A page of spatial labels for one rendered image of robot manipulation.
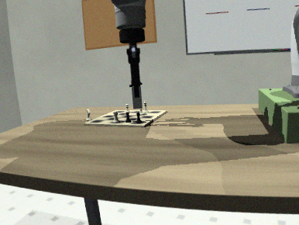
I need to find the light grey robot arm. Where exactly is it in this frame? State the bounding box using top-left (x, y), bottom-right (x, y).
top-left (111, 0), bottom-right (299, 99)

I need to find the cream chessboard with black squares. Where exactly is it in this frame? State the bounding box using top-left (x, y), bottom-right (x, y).
top-left (84, 110), bottom-right (167, 127)

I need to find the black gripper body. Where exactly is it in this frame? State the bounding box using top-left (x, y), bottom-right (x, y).
top-left (119, 27), bottom-right (145, 50)

